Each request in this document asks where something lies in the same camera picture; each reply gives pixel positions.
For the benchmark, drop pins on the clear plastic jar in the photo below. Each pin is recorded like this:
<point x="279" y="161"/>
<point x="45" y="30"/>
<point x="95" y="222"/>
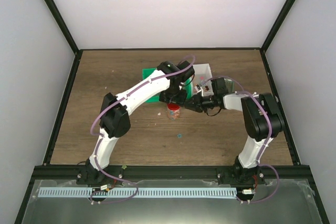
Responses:
<point x="173" y="115"/>

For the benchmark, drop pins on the light blue slotted rail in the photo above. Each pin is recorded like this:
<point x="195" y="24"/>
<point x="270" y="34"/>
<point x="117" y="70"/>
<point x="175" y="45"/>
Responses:
<point x="118" y="193"/>

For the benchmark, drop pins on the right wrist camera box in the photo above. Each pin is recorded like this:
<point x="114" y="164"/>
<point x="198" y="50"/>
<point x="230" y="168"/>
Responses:
<point x="201" y="87"/>

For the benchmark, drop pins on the red jar lid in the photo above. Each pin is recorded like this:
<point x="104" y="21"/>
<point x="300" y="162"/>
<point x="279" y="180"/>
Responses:
<point x="173" y="107"/>

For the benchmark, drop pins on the green plastic scoop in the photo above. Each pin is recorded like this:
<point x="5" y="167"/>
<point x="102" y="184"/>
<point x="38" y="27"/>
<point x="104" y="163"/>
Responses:
<point x="229" y="85"/>

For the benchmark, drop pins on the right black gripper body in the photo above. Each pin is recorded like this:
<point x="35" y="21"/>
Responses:
<point x="208" y="103"/>

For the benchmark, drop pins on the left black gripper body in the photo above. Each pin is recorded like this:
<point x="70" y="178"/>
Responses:
<point x="171" y="95"/>

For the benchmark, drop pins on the black aluminium front beam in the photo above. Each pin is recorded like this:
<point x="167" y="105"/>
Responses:
<point x="135" y="173"/>

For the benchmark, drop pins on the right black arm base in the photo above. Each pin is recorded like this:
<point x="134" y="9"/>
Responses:
<point x="236" y="174"/>

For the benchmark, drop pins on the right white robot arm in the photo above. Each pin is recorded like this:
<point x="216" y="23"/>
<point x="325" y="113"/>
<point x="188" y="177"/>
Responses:
<point x="262" y="119"/>

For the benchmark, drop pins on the white candy bin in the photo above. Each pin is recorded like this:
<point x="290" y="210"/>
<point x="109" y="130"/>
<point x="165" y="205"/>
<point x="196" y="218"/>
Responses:
<point x="203" y="77"/>

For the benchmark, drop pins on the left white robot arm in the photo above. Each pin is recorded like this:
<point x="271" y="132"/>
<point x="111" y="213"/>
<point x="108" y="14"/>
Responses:
<point x="113" y="121"/>

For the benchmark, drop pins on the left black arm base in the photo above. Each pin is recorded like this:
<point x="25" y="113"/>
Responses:
<point x="88" y="175"/>

